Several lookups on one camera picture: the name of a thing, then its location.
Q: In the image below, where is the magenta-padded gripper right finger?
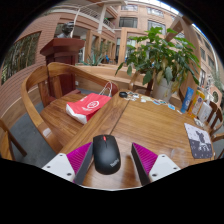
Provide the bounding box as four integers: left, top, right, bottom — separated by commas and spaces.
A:
130, 142, 181, 186

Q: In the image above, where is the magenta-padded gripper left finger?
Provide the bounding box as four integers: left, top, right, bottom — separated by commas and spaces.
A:
41, 142, 94, 185

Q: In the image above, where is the black computer mouse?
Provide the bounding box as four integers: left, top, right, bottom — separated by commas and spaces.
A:
92, 134, 122, 176

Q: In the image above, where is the white and grey mouse pad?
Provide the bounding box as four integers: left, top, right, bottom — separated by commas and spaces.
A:
183, 122, 214, 160

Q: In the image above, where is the red paper bag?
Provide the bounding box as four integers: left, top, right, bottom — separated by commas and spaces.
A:
65, 81, 114, 125

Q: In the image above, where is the small white bear toy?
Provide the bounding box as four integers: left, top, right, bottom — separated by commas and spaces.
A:
194, 118, 206, 128

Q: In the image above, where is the blue squeeze tube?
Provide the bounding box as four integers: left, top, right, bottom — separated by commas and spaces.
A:
180, 86, 195, 114

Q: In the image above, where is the white pump bottle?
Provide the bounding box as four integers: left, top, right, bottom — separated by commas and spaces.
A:
197, 99, 213, 124

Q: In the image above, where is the orange dish soap bottle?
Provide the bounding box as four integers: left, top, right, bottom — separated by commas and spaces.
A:
188, 89, 205, 117

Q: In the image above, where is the long wooden planter bench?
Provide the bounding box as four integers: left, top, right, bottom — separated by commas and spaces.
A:
74, 63, 138, 91

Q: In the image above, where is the spiky green agave plant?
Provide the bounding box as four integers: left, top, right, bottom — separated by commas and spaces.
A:
81, 49, 108, 67

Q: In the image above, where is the green potted plant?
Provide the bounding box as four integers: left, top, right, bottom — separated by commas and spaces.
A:
114, 26, 201, 103

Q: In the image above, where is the dark bust statue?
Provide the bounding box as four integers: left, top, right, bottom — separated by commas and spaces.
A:
56, 21, 75, 39

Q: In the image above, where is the dark red wooden pedestal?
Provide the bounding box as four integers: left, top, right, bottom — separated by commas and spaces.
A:
39, 37, 86, 98

